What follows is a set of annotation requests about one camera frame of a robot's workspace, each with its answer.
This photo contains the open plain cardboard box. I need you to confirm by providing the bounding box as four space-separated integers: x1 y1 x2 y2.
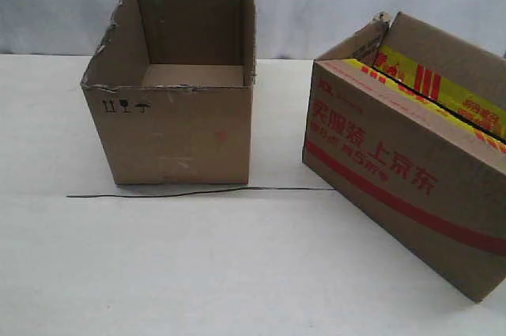
81 0 256 185

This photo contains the thin black line on table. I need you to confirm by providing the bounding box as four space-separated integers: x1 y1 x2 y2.
66 186 334 199

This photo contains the cardboard box with yellow tape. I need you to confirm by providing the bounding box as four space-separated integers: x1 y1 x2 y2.
302 12 505 302

